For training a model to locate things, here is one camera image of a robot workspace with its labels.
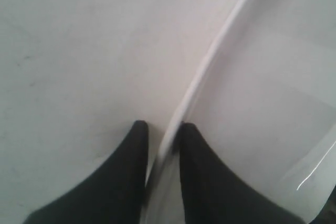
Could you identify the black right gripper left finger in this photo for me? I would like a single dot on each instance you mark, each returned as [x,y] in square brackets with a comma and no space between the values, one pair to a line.
[114,193]

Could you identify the white square plate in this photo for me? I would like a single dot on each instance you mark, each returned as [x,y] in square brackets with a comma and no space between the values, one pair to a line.
[264,101]

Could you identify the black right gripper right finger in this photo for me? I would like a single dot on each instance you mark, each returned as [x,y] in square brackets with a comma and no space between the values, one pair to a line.
[212,193]

